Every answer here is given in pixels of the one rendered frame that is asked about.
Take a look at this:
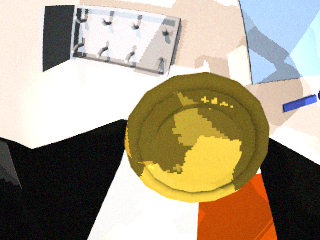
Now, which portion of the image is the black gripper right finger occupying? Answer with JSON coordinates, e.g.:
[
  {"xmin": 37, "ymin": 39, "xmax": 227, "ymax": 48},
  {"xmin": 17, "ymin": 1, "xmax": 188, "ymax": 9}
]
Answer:
[{"xmin": 260, "ymin": 137, "xmax": 320, "ymax": 240}]

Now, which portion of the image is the light blue flat mat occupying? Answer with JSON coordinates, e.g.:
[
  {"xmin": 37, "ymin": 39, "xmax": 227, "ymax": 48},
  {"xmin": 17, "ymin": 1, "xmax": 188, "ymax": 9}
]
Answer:
[{"xmin": 239, "ymin": 0, "xmax": 320, "ymax": 84}]

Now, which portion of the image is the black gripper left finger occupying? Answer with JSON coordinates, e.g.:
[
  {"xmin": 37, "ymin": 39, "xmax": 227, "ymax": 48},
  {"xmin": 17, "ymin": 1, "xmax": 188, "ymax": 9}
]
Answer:
[{"xmin": 0, "ymin": 120, "xmax": 128, "ymax": 240}]

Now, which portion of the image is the yellow round plate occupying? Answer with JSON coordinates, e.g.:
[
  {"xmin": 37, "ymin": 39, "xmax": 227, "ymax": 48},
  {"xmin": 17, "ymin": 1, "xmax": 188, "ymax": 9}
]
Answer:
[{"xmin": 124, "ymin": 72, "xmax": 269, "ymax": 203}]

